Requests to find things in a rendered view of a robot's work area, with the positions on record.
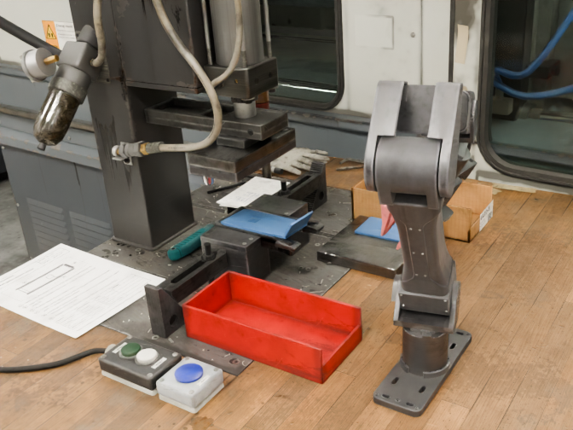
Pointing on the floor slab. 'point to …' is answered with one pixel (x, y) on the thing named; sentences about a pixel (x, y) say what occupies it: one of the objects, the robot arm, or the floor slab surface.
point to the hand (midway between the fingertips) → (393, 237)
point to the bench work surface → (494, 233)
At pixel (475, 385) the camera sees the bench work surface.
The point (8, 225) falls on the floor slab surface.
